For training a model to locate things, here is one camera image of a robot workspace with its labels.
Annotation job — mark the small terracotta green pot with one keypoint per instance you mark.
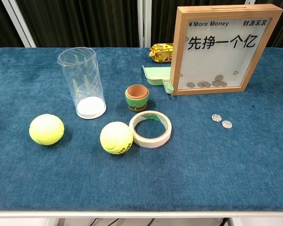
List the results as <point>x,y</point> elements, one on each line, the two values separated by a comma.
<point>136,103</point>

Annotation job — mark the beige masking tape roll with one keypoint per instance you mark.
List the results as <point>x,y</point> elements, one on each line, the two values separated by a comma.
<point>153,141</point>

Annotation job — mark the light green plastic dustpan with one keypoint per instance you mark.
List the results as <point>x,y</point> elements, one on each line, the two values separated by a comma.
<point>155,81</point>

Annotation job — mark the yellow tennis ball with print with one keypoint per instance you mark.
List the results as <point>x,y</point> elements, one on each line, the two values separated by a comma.
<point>116,137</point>

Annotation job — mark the clear plastic ball canister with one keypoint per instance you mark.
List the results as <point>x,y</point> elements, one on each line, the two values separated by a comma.
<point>89,110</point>

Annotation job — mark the yellow snack packet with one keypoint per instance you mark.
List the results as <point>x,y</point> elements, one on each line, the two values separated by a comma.
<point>161,55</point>

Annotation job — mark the blue velvet table cloth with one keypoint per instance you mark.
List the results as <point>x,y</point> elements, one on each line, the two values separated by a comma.
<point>155,176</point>

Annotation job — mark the plain yellow tennis ball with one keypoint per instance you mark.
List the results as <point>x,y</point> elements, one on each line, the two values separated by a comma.
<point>46,129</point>

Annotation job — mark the black pleated curtain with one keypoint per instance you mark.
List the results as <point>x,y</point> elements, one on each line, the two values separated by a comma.
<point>85,23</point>

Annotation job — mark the white table leg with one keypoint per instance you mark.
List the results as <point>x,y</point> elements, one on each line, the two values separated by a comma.
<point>53,222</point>
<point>234,222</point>

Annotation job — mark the wooden frame coin bank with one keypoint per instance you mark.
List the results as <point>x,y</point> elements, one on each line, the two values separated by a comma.
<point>210,61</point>

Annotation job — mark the upright white frame post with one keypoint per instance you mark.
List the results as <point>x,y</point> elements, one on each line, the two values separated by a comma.
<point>143,23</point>

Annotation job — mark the slanted white frame post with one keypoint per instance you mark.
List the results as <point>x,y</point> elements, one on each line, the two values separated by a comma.
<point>19,23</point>

